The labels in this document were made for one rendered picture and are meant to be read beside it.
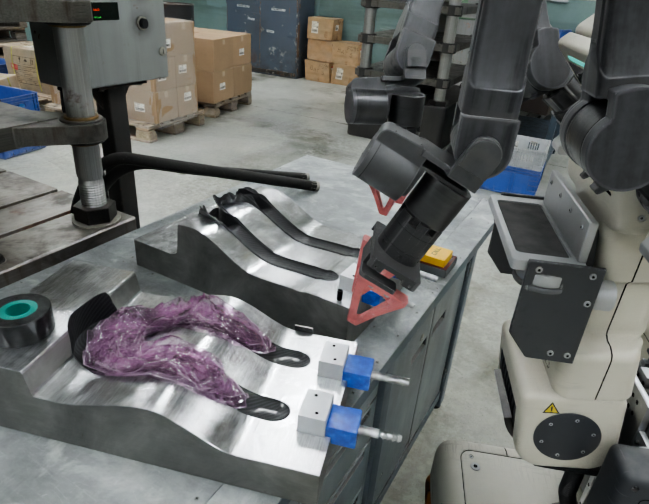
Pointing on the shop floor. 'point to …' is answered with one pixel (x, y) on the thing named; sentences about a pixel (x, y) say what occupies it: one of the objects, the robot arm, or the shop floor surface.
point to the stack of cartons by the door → (330, 52)
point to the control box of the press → (113, 71)
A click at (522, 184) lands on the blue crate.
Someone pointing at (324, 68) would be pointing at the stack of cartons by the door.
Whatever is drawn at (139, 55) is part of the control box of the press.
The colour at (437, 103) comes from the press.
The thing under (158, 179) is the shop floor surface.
